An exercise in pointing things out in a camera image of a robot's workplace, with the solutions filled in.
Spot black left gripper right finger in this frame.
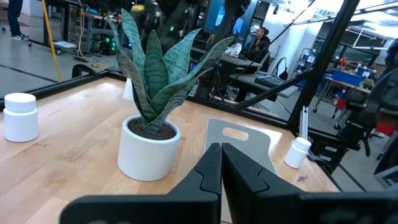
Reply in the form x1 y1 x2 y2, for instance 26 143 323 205
221 142 398 224

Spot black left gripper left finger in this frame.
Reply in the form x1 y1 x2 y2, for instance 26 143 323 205
60 142 224 224

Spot white pill bottle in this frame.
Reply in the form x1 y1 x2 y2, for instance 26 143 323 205
284 137 312 170
3 92 39 143
123 77 135 101

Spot grey plastic basket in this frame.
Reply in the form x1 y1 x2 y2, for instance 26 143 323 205
204 118 283 223

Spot computer monitor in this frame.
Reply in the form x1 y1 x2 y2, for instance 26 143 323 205
203 0 227 35

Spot snake plant in white pot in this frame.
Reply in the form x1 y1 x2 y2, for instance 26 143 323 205
105 8 234 182

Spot computer with green lights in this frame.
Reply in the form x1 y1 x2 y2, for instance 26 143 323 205
98 33 118 57

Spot person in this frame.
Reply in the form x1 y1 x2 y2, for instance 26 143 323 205
6 0 30 42
247 26 272 73

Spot black keyboard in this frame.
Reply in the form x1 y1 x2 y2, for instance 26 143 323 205
254 74 286 89

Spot grey desk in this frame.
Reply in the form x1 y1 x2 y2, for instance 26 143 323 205
229 72 300 99

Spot black office chair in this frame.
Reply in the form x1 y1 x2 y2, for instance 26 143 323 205
337 89 374 158

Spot blue plastic bin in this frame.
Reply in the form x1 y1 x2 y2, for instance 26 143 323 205
331 70 365 87

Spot small potted plant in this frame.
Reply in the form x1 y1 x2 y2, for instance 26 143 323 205
361 78 376 91

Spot white bracket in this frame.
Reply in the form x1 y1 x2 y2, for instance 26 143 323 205
299 106 310 141

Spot yellow cord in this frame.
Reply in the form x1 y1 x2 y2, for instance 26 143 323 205
41 0 63 82

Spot black aluminium table frame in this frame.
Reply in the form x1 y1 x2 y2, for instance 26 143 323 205
0 0 369 192

